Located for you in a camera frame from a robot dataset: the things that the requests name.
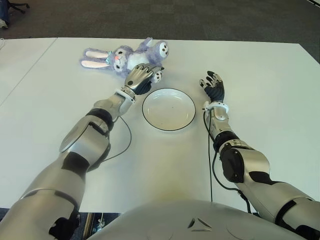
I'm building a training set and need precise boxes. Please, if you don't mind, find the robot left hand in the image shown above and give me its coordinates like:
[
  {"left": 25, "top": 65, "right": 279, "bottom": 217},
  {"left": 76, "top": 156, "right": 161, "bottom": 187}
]
[{"left": 124, "top": 63, "right": 165, "bottom": 96}]

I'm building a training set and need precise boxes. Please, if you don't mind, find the white plate with black rim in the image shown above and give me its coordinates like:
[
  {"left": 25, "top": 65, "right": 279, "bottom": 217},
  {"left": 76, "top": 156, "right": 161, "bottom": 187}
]
[{"left": 141, "top": 87, "right": 197, "bottom": 132}]

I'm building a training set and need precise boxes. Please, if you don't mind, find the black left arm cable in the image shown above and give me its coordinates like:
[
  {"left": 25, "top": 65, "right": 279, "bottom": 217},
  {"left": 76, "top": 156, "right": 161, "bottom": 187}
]
[{"left": 96, "top": 115, "right": 133, "bottom": 166}]

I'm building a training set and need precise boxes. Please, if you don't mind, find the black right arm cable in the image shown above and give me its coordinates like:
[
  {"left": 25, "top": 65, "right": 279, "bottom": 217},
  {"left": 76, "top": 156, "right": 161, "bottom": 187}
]
[{"left": 203, "top": 109, "right": 253, "bottom": 215}]

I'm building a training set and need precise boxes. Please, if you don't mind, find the person leg in jeans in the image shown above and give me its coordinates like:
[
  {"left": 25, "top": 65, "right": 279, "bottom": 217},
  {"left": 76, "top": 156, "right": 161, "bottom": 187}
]
[{"left": 0, "top": 0, "right": 11, "bottom": 25}]

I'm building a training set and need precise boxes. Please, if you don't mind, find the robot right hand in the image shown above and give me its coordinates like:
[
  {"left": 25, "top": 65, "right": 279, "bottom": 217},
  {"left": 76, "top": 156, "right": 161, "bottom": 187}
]
[{"left": 198, "top": 70, "right": 226, "bottom": 104}]

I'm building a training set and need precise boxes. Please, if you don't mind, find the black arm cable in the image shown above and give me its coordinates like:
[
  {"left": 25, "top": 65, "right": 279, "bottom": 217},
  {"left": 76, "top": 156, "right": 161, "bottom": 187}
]
[
  {"left": 96, "top": 115, "right": 133, "bottom": 166},
  {"left": 203, "top": 109, "right": 253, "bottom": 215}
]

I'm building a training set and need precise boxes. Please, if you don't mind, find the black office chair base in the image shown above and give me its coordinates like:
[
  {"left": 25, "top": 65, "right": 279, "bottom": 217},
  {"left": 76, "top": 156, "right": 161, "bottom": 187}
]
[{"left": 6, "top": 0, "right": 31, "bottom": 15}]

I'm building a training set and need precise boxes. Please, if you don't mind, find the purple plush bunny doll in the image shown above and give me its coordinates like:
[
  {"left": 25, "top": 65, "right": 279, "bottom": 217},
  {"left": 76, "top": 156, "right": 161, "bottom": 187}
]
[{"left": 79, "top": 37, "right": 170, "bottom": 85}]

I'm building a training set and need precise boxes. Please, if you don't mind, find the silver robot torso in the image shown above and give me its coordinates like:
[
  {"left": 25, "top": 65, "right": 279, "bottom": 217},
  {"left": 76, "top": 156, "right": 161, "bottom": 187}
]
[{"left": 87, "top": 199, "right": 309, "bottom": 240}]

